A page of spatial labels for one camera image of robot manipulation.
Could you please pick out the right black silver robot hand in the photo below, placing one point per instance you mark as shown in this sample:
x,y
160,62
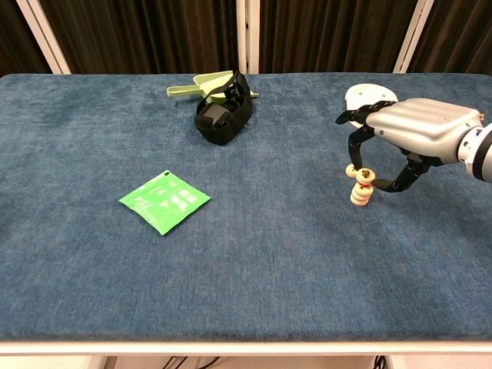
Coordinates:
x,y
423,123

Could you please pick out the wooden token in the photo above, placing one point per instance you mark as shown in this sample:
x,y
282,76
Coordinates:
x,y
364,188
360,203
361,196
366,175
350,171

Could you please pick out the wooden token bottom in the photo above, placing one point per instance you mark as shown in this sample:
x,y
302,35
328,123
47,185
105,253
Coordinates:
x,y
364,188

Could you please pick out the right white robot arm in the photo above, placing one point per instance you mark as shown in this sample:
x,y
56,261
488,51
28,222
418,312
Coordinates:
x,y
480,153

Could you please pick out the white oval plastic case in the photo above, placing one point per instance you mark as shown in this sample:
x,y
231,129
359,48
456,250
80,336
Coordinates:
x,y
365,94

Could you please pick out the black pleated curtain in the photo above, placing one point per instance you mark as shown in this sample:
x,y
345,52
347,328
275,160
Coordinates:
x,y
330,34
461,34
146,34
19,42

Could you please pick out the light green plastic dustpan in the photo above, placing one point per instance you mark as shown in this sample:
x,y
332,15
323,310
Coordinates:
x,y
207,82

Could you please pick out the blue felt table cover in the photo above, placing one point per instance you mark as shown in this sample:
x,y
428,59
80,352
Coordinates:
x,y
246,269

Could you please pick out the green foil sachet packet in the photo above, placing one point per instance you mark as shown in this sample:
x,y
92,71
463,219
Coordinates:
x,y
165,203

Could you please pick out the white metal frame post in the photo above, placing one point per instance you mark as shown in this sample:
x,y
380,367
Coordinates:
x,y
414,36
248,38
44,38

